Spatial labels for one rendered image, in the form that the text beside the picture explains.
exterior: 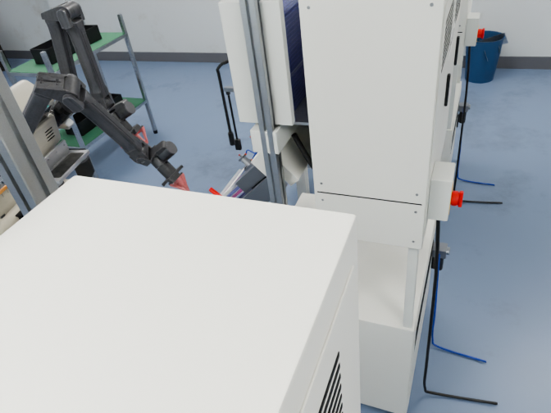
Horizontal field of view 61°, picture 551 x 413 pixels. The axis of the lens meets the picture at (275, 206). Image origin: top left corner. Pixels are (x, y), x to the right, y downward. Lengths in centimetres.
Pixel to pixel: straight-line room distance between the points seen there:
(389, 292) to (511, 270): 120
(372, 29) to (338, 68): 12
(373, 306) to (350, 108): 83
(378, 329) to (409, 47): 101
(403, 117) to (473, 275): 174
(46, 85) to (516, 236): 259
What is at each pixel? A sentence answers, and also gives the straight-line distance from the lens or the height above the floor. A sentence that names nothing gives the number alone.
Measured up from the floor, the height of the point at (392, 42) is 161.
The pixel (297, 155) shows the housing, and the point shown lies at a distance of 147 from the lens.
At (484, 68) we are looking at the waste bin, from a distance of 497.
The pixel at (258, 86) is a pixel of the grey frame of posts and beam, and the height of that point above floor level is 151.
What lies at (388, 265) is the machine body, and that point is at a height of 62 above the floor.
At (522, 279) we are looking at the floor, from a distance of 287.
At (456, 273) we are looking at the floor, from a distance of 282.
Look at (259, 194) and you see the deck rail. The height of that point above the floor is 113.
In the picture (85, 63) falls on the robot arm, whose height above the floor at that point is 140.
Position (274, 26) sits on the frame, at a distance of 119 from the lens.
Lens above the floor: 197
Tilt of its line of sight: 37 degrees down
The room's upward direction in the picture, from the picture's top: 9 degrees counter-clockwise
